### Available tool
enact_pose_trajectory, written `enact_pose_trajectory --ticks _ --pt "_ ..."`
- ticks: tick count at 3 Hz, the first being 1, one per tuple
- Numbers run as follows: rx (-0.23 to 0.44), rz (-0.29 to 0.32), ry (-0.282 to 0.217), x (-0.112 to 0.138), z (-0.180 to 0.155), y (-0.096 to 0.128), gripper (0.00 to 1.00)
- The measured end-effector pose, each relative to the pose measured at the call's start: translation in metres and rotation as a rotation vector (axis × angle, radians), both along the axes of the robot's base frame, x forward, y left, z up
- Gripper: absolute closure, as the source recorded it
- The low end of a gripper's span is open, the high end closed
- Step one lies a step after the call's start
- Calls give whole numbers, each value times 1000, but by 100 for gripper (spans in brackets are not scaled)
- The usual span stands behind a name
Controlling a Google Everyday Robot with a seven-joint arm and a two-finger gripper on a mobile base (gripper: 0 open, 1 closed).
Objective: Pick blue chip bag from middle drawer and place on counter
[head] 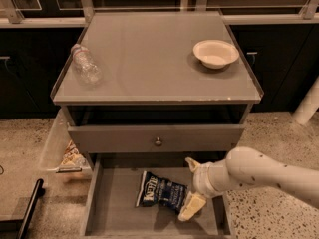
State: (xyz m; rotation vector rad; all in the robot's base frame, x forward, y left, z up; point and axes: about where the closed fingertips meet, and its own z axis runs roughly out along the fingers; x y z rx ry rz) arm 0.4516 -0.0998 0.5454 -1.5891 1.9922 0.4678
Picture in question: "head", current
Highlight grey drawer cabinet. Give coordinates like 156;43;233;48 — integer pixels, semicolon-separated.
52;12;263;163

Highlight dark background cabinets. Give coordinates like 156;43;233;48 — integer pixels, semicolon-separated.
0;23;318;119

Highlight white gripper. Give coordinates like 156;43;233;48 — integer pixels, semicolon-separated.
178;157;221;221

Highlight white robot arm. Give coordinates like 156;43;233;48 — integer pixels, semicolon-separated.
178;146;319;221

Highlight clear plastic water bottle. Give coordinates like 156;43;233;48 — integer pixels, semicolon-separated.
71;44;103;86

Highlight grey open middle drawer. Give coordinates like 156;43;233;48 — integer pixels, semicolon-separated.
80;154;235;239

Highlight metal railing frame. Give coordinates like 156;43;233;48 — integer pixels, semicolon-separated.
0;0;319;28

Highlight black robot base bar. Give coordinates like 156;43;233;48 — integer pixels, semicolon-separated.
0;178;46;239

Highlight grey upper drawer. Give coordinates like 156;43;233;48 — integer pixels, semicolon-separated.
68;124;244;153

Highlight clear plastic storage bin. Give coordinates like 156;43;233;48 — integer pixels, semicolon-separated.
39;111;92;182

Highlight snack bag in bin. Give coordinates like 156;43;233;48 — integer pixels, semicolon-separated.
61;140;87;166

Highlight round metal drawer knob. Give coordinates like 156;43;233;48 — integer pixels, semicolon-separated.
155;137;162;146

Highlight white paper bowl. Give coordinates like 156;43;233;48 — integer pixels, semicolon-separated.
192;40;239;70

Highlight blue Kettle chip bag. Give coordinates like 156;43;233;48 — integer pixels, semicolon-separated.
136;171;187;214

